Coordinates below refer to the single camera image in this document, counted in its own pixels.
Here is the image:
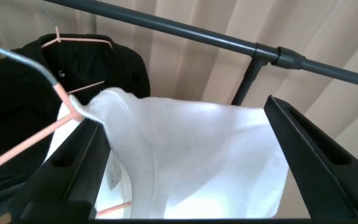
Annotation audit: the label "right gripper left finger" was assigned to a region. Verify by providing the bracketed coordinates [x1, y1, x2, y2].
[9, 118, 112, 219]

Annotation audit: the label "black clothes rack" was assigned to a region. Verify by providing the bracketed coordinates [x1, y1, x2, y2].
[44, 0, 358, 106]

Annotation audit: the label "beige curtain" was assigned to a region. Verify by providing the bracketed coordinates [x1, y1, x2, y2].
[0, 0, 358, 219]

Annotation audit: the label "black shorts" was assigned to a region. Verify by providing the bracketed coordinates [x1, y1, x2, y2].
[0, 33, 152, 200]

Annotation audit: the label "white garment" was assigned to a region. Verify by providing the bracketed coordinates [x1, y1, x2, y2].
[44, 86, 290, 220]

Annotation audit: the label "pink clothes hanger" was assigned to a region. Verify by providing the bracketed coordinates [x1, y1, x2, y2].
[0, 34, 133, 218]
[40, 0, 114, 95]

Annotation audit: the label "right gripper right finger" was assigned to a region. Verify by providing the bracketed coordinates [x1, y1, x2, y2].
[264, 95, 358, 219]

